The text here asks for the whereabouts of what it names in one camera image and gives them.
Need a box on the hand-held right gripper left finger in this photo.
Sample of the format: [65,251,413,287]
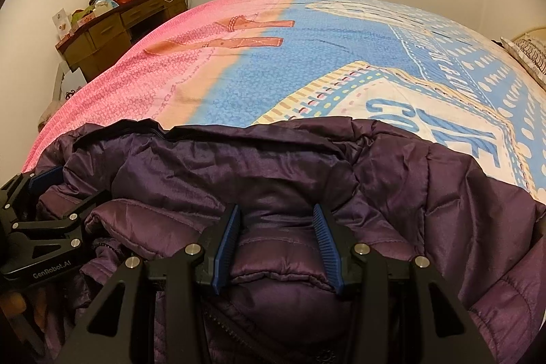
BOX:
[60,204,242,364]

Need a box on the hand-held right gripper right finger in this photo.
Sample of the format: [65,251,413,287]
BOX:
[313,204,491,364]

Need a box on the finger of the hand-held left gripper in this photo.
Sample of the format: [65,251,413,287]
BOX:
[9,191,112,262]
[0,165,64,217]

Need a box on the purple quilted jacket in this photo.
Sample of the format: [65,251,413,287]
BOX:
[26,116,546,364]

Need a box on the pile of clothes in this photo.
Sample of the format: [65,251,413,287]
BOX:
[38,100,64,131]

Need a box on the white paper bag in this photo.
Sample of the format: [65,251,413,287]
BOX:
[53,63,88,104]

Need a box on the flat pink box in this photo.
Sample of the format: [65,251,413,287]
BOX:
[55,16,103,46]

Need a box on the brown wooden desk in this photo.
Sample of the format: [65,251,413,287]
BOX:
[55,0,190,82]

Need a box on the white card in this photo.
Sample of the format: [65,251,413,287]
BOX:
[52,8,71,35]

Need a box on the green cloth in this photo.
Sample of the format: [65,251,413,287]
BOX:
[70,6,97,26]

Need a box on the pink and blue printed bedsheet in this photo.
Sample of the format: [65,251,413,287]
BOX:
[21,0,546,205]

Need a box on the patterned grey pillow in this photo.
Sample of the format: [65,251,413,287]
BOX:
[500,35,546,81]

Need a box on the cream wooden bed headboard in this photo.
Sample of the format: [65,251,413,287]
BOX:
[509,29,546,49]

